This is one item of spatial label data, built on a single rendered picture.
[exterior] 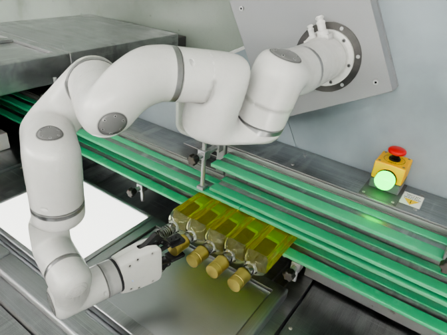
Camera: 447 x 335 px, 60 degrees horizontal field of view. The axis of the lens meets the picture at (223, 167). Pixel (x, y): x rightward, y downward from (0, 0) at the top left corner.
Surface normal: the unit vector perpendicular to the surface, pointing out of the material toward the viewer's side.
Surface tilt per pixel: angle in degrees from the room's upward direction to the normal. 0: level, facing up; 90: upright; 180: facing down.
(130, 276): 72
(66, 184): 80
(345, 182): 90
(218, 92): 57
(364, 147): 0
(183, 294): 90
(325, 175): 90
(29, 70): 90
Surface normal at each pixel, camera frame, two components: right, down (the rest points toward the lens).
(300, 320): 0.07, -0.86
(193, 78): 0.47, 0.27
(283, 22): -0.55, 0.37
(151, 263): 0.62, 0.42
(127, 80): 0.44, 0.05
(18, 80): 0.81, 0.33
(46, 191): 0.08, 0.56
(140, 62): 0.46, -0.29
